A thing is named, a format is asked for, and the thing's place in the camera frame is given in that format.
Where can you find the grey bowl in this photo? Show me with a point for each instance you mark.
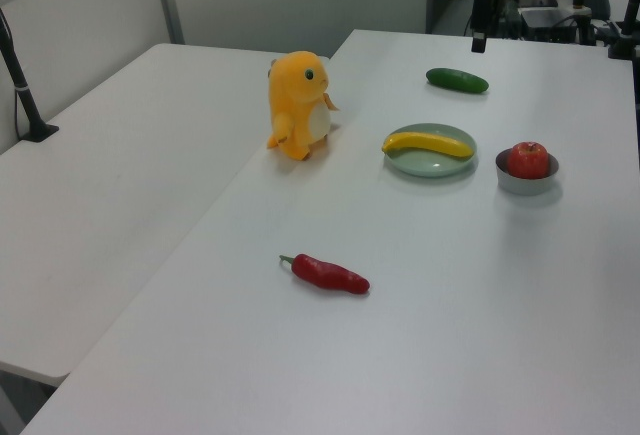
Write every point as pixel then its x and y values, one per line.
pixel 525 186

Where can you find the black tripod stand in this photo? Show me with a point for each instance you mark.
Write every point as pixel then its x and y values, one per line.
pixel 625 25

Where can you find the pale green plate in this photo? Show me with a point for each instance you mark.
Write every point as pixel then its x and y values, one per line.
pixel 425 167

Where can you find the yellow banana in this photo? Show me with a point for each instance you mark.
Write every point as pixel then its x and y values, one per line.
pixel 430 143

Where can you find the grey metal partition post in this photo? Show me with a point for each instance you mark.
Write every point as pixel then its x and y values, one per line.
pixel 167 0

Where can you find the red chili pepper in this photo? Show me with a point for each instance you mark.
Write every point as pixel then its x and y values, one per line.
pixel 327 275

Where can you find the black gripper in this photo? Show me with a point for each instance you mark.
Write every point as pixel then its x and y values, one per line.
pixel 482 7

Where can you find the green cucumber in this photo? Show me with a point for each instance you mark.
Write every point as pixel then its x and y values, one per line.
pixel 456 79

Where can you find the orange plush toy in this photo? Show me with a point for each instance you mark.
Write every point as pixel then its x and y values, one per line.
pixel 297 105

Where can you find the red apple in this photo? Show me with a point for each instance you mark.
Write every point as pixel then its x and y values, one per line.
pixel 527 160

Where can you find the black camera stand pole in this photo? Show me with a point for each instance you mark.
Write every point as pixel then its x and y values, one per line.
pixel 22 90

